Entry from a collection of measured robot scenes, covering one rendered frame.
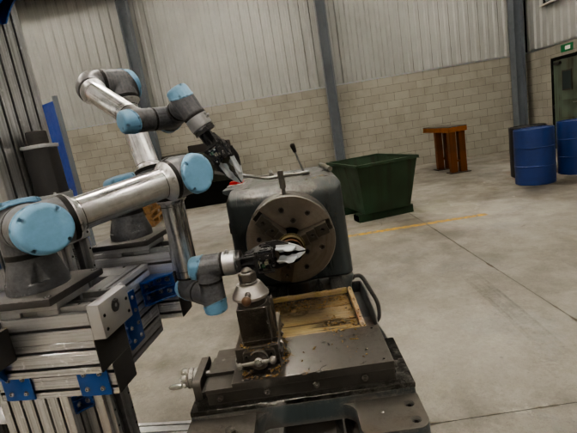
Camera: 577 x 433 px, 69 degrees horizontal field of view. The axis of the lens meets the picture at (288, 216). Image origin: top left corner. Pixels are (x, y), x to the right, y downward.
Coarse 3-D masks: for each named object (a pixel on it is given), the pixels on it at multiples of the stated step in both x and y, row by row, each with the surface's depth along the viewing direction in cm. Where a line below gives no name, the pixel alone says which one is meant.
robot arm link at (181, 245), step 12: (168, 156) 129; (168, 204) 132; (180, 204) 133; (168, 216) 133; (180, 216) 134; (168, 228) 134; (180, 228) 134; (168, 240) 136; (180, 240) 134; (180, 252) 135; (192, 252) 137; (180, 264) 136; (180, 276) 137; (180, 288) 139; (192, 300) 136
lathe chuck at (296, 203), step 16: (288, 192) 149; (272, 208) 144; (288, 208) 144; (304, 208) 144; (320, 208) 143; (288, 224) 145; (304, 224) 145; (256, 240) 146; (320, 240) 146; (304, 256) 147; (320, 256) 147; (272, 272) 148; (304, 272) 148
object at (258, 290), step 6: (258, 282) 88; (240, 288) 87; (246, 288) 87; (252, 288) 87; (258, 288) 87; (264, 288) 89; (234, 294) 88; (240, 294) 87; (252, 294) 86; (258, 294) 87; (264, 294) 87; (234, 300) 87; (240, 300) 86; (252, 300) 86; (258, 300) 86
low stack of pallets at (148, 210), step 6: (150, 204) 867; (156, 204) 902; (144, 210) 848; (150, 210) 857; (156, 210) 904; (150, 216) 848; (156, 216) 890; (162, 216) 952; (150, 222) 850; (156, 222) 894
